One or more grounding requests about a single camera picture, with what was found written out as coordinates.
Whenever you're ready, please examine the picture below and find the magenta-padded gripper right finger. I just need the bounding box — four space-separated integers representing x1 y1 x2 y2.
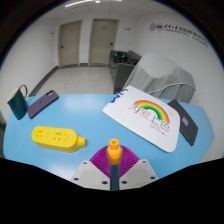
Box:
118 145 159 191

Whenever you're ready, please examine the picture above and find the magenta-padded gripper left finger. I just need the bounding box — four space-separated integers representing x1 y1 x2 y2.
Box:
70 145 112 191

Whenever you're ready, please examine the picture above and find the yellow power strip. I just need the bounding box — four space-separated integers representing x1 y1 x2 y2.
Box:
31 125 87 154

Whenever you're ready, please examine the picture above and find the white rainbow-print mouse pad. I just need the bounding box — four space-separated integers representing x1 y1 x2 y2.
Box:
101 85 181 154

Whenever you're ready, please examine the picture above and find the dark grey notebook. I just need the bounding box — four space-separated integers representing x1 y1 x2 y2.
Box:
167 99 199 147

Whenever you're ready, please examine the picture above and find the purple smartphone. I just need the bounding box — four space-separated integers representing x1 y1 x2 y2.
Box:
27 89 60 120

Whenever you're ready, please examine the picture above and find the grey sofa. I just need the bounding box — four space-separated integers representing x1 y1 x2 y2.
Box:
109 49 141 95

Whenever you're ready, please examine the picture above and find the grey cloth cover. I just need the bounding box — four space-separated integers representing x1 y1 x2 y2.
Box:
123 51 197 104

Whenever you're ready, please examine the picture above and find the black bag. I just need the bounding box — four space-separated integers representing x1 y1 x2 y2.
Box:
114 53 130 64

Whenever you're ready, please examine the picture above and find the beige door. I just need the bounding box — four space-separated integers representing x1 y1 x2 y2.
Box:
89 18 120 66
58 20 83 68

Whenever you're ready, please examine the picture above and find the long ceiling light strip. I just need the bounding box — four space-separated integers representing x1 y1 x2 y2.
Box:
64 0 96 8

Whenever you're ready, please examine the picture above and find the white cable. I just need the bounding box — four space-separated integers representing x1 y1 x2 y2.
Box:
148 82 196 97

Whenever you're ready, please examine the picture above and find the teal mug with gold handle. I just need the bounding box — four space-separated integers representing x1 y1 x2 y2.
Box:
6 84 30 121

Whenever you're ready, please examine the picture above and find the purple wall sign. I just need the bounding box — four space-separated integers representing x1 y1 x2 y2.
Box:
148 22 209 48

